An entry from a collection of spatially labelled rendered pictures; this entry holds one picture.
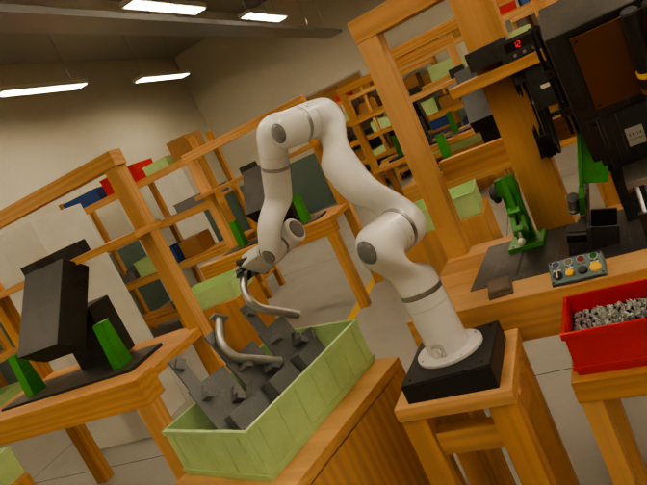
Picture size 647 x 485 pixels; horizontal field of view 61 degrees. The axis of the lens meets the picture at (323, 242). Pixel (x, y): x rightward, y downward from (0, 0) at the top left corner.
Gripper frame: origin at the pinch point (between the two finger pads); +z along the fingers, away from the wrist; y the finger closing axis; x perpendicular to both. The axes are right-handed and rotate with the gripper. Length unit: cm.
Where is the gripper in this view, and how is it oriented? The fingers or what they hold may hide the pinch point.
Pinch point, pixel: (245, 273)
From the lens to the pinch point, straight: 200.3
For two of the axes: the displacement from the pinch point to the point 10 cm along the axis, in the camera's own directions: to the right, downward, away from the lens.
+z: -6.2, 4.9, 6.1
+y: -7.8, -2.8, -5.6
